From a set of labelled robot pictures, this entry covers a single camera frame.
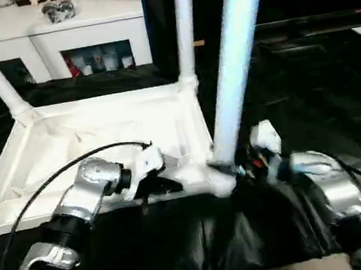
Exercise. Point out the white cabinet with glass doors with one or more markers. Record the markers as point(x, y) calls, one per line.
point(49, 32)

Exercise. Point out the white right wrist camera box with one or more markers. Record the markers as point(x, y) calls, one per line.
point(265, 139)

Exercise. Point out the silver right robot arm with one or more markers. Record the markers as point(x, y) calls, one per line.
point(332, 189)

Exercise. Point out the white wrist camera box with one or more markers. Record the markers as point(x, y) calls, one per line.
point(265, 139)
point(145, 160)

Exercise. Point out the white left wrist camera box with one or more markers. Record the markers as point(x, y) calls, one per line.
point(145, 160)

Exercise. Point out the grey plush toy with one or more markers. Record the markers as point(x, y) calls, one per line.
point(60, 10)

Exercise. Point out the toy figures behind cabinet glass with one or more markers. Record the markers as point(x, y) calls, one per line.
point(99, 59)

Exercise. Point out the white plastic table top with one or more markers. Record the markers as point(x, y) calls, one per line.
point(101, 131)

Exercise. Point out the black work mat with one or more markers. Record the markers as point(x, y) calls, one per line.
point(335, 103)

